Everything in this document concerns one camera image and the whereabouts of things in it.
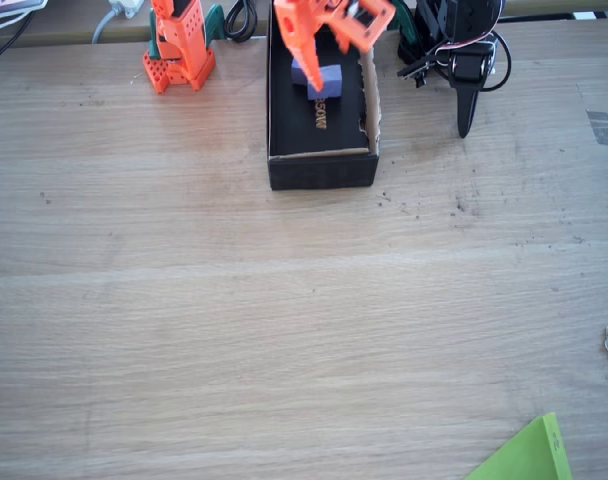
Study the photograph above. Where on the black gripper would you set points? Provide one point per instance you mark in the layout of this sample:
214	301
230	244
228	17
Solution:
465	85

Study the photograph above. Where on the flat white-edged device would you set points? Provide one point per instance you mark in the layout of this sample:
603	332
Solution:
9	6

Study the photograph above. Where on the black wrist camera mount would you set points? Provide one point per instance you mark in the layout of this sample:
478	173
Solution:
414	70

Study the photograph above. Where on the black cardboard box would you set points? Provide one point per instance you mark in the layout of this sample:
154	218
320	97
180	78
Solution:
319	172

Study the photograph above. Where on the green paper sheet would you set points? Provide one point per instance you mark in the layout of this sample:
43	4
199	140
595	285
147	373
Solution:
529	455

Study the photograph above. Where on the pale blue block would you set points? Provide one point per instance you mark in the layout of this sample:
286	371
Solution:
299	75
331	82

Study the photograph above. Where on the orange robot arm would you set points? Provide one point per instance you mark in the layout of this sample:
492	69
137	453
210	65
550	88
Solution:
184	50

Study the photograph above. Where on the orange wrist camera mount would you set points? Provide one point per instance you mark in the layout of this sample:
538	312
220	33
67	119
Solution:
379	20

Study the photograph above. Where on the green table clamp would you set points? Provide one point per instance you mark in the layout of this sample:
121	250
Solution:
406	30
214	22

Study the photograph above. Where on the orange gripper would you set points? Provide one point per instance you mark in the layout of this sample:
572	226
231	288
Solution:
298	37

